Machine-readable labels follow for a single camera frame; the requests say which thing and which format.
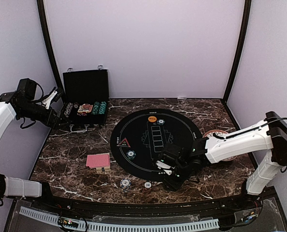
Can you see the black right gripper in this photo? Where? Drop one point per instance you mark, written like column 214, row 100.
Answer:
column 173, row 185

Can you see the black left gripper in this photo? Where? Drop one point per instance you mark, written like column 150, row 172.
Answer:
column 54, row 124

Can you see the brown white chip stack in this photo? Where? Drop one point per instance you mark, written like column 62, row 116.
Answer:
column 147, row 185

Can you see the blue white chip stack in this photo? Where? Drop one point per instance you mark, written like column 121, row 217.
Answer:
column 125, row 185

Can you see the green chips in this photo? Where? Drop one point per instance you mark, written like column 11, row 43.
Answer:
column 130, row 154
column 160, row 122

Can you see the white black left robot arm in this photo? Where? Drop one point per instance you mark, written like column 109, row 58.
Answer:
column 15, row 105

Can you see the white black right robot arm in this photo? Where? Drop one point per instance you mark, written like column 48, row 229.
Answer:
column 269, row 134

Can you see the blue orange chip row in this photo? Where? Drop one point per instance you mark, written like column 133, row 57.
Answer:
column 68, row 109

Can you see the cased playing card deck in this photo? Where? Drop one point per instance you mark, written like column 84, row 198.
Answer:
column 81, row 110

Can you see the clear round dealer button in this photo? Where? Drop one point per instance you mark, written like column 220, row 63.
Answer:
column 86, row 106

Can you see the green chip row left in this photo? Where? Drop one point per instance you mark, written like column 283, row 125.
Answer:
column 95, row 108

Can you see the green chip row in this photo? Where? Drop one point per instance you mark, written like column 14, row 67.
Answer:
column 95, row 108
column 102, row 108

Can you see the black poker chip case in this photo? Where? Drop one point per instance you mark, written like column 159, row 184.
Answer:
column 83, row 87

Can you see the green chip row right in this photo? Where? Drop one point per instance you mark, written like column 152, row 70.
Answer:
column 102, row 108

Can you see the round black poker mat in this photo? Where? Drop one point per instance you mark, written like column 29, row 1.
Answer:
column 147, row 139

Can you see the red backed card deck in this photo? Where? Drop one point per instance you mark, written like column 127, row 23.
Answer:
column 99, row 162

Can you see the orange big blind button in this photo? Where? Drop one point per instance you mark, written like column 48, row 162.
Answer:
column 152, row 119

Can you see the floral patterned ceramic plate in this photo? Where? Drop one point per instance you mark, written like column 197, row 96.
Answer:
column 220, row 133

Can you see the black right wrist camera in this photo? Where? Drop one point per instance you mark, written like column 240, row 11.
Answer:
column 170, row 154

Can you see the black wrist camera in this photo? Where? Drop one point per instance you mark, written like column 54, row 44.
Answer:
column 170, row 154
column 28, row 87

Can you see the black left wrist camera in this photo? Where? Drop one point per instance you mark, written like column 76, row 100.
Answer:
column 28, row 87

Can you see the white slotted cable duct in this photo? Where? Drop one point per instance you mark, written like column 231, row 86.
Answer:
column 122, row 224

